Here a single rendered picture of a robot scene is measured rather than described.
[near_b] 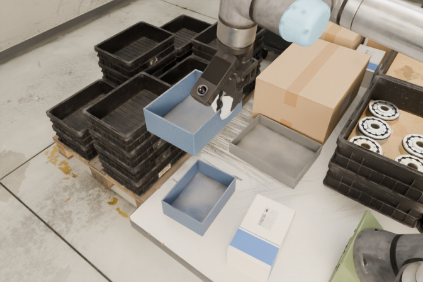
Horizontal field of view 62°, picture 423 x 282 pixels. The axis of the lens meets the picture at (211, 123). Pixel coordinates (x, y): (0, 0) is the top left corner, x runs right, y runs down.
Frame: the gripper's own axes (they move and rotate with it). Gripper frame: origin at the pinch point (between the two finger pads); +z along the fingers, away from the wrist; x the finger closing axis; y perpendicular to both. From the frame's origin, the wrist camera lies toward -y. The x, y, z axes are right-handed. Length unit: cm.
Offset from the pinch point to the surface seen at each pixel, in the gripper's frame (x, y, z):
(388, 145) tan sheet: -36, 48, 25
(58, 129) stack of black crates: 112, 10, 96
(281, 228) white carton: -23.4, 2.6, 30.6
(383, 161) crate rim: -36.2, 30.3, 16.1
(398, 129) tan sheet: -36, 57, 25
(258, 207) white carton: -14.7, 4.5, 31.5
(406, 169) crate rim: -42, 31, 15
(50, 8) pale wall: 250, 96, 109
